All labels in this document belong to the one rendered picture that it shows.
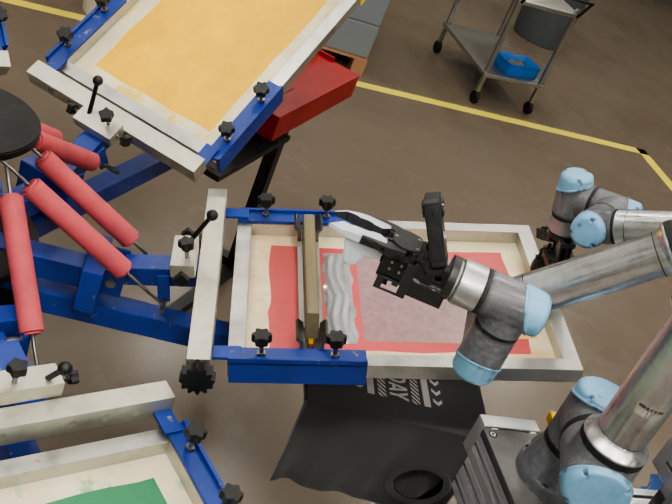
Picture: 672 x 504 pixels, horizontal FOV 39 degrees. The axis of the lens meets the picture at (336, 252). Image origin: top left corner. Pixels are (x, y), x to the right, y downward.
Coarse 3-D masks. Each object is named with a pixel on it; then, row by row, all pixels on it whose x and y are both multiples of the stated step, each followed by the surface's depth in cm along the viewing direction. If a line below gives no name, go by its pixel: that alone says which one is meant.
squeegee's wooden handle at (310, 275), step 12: (312, 216) 242; (312, 228) 237; (312, 240) 233; (312, 252) 229; (312, 264) 225; (312, 276) 221; (312, 288) 217; (312, 300) 213; (312, 312) 210; (312, 324) 211; (312, 336) 213
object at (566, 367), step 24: (240, 240) 243; (456, 240) 256; (480, 240) 256; (504, 240) 256; (528, 240) 252; (240, 264) 235; (528, 264) 244; (240, 288) 227; (240, 312) 219; (552, 312) 227; (240, 336) 212; (552, 336) 222; (384, 360) 209; (408, 360) 209; (432, 360) 210; (528, 360) 212; (552, 360) 213; (576, 360) 213
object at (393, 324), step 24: (288, 312) 226; (360, 312) 228; (384, 312) 228; (408, 312) 229; (432, 312) 230; (456, 312) 230; (288, 336) 219; (360, 336) 220; (384, 336) 221; (408, 336) 222; (432, 336) 222; (456, 336) 223
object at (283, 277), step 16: (272, 256) 244; (288, 256) 245; (320, 256) 246; (448, 256) 250; (464, 256) 250; (480, 256) 251; (496, 256) 251; (272, 272) 239; (288, 272) 239; (320, 272) 240; (352, 272) 241; (368, 272) 241; (272, 288) 233; (288, 288) 234; (352, 288) 235; (368, 288) 236
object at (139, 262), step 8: (128, 256) 225; (136, 256) 226; (144, 256) 226; (152, 256) 226; (160, 256) 226; (168, 256) 227; (136, 264) 223; (144, 264) 223; (152, 264) 223; (160, 264) 224; (168, 264) 224; (136, 272) 222; (144, 272) 222; (152, 272) 223; (160, 272) 223; (168, 272) 223; (128, 280) 224; (144, 280) 224; (152, 280) 224; (192, 280) 224
